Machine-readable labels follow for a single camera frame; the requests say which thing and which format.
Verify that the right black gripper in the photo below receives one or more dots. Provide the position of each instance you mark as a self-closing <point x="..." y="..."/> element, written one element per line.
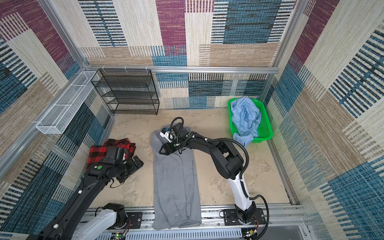
<point x="168" y="147"/>

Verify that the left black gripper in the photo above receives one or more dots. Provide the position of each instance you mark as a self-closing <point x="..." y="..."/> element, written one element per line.
<point x="134" y="166"/>

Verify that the grey long sleeve shirt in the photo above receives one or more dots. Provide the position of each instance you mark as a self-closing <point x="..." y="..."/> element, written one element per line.
<point x="176" y="191"/>

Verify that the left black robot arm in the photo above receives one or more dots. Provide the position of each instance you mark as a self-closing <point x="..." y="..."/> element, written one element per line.
<point x="115" y="166"/>

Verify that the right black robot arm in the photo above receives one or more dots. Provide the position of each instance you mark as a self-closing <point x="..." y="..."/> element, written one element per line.
<point x="228" y="162"/>

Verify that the red black plaid folded shirt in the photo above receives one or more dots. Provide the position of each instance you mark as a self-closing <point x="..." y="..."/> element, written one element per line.
<point x="99" y="152"/>

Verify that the light blue shirt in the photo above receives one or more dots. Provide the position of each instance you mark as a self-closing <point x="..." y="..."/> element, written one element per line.
<point x="246" y="117"/>

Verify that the green plastic basket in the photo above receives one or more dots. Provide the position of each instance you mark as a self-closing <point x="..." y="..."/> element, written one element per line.
<point x="265" y="128"/>

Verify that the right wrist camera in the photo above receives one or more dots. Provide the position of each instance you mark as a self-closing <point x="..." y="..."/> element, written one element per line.
<point x="169" y="134"/>

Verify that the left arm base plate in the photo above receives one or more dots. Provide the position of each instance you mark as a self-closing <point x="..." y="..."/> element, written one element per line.
<point x="134" y="221"/>

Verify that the aluminium front rail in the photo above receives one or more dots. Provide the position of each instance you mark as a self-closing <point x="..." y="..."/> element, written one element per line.
<point x="279" y="215"/>

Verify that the black wire shelf rack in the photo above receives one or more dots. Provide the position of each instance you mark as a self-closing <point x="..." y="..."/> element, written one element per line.
<point x="127" y="91"/>

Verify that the white wire mesh basket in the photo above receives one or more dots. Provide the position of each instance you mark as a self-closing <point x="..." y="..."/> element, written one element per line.
<point x="59" y="116"/>

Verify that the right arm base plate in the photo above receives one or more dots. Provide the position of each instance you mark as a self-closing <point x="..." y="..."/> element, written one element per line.
<point x="233" y="217"/>

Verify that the white slotted cable duct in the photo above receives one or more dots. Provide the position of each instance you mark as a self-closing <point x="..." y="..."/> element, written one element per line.
<point x="192" y="234"/>

